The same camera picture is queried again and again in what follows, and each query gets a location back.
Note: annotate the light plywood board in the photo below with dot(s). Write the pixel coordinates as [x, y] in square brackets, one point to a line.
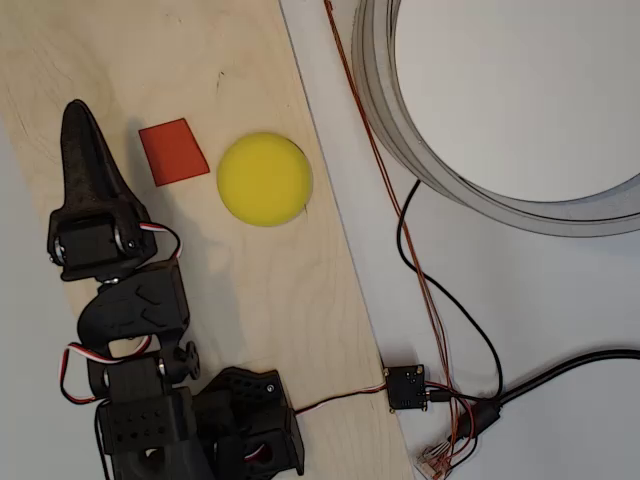
[200, 50]

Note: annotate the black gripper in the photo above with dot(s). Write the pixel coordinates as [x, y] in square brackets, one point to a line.
[91, 237]

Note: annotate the yellow round sponge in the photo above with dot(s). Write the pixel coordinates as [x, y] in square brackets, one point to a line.
[265, 180]

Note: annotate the red paper square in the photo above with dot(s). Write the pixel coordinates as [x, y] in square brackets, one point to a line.
[172, 152]

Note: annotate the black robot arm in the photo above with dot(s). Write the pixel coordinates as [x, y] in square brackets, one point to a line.
[130, 310]

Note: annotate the small black controller board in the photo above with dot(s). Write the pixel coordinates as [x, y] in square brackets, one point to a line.
[405, 387]

